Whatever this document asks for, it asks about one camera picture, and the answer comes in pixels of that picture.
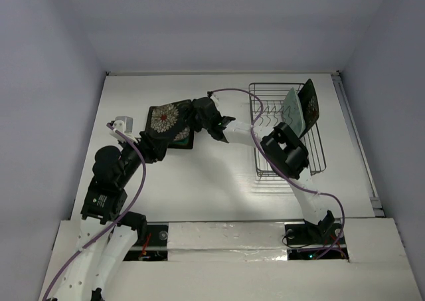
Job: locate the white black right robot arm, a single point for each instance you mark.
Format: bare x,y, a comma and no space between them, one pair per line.
282,149

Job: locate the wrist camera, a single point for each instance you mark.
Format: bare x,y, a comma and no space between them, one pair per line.
213,97
122,124

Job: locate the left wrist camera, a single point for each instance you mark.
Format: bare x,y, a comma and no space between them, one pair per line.
122,124

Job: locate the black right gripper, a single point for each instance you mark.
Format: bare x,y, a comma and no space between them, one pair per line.
197,113

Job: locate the white foil covered front board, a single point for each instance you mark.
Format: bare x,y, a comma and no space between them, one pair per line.
226,242

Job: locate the black white floral square plate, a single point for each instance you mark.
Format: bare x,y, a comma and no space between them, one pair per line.
166,121

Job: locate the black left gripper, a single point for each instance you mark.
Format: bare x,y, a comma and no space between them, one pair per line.
153,147

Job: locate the black floral rear plate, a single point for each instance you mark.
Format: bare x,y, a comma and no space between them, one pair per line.
309,105

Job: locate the black wire dish rack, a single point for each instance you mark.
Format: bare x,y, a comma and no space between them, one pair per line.
266,110

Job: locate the light green round plate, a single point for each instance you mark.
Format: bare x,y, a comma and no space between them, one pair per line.
292,113

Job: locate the square teal black plate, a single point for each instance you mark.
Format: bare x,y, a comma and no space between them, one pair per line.
183,140

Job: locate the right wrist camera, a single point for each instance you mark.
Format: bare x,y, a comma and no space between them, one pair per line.
213,97

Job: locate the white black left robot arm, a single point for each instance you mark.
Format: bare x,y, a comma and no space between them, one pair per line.
108,228

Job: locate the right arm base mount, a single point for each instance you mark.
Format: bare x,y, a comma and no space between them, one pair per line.
303,246

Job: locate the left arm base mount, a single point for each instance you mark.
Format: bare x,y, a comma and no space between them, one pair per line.
154,247

